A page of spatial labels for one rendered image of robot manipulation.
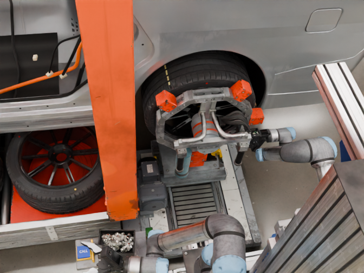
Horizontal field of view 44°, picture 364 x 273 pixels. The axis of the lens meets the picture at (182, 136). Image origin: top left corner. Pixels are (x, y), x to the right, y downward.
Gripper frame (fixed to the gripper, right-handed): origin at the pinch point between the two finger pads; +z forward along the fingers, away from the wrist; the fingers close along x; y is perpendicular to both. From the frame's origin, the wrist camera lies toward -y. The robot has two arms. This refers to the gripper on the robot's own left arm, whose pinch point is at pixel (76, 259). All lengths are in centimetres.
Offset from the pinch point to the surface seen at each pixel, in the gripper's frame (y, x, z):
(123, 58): -68, 39, -14
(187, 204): 110, 99, -49
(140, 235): 73, 51, -20
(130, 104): -43, 43, -16
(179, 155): 21, 72, -38
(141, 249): 74, 43, -21
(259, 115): 21, 106, -83
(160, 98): 1, 93, -26
